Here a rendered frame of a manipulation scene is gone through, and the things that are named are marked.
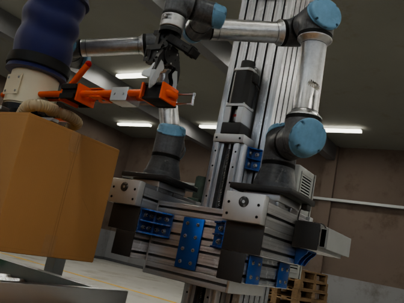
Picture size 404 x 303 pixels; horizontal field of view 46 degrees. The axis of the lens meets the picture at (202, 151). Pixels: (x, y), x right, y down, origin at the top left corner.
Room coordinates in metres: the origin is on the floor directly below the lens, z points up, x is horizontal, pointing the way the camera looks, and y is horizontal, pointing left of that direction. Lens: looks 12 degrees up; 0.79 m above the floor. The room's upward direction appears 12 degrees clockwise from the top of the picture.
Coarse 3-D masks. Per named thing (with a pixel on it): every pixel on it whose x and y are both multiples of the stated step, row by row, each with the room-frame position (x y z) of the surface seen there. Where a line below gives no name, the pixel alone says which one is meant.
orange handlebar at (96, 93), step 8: (96, 88) 1.46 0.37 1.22; (40, 96) 1.62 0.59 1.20; (48, 96) 1.60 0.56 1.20; (56, 96) 1.58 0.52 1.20; (88, 96) 1.48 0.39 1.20; (96, 96) 1.46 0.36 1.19; (104, 96) 1.45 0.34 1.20; (136, 96) 1.38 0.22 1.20; (168, 96) 1.31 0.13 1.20; (176, 96) 1.32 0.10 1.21
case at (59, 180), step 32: (0, 128) 1.42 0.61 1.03; (32, 128) 1.38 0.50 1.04; (64, 128) 1.47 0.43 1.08; (0, 160) 1.40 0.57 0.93; (32, 160) 1.40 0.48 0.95; (64, 160) 1.50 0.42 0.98; (96, 160) 1.61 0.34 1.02; (0, 192) 1.37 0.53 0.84; (32, 192) 1.43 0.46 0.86; (64, 192) 1.52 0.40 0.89; (96, 192) 1.64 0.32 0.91; (0, 224) 1.37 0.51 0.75; (32, 224) 1.45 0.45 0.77; (64, 224) 1.55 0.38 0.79; (96, 224) 1.67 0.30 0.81; (64, 256) 1.58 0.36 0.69
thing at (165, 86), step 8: (144, 88) 1.34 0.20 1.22; (152, 88) 1.33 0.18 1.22; (160, 88) 1.32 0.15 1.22; (168, 88) 1.31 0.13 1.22; (144, 96) 1.34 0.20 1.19; (152, 96) 1.32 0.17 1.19; (160, 96) 1.30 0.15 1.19; (152, 104) 1.38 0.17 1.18; (160, 104) 1.36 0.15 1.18; (168, 104) 1.34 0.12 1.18
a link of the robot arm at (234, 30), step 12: (228, 24) 1.51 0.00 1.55; (240, 24) 1.52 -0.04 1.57; (252, 24) 1.53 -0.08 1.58; (264, 24) 1.54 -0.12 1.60; (276, 24) 1.56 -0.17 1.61; (288, 24) 1.55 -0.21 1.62; (192, 36) 1.51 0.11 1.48; (204, 36) 1.51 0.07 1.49; (216, 36) 1.52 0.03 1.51; (228, 36) 1.53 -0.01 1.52; (240, 36) 1.54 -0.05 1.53; (252, 36) 1.54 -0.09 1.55; (264, 36) 1.55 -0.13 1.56; (276, 36) 1.56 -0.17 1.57; (288, 36) 1.56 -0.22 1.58
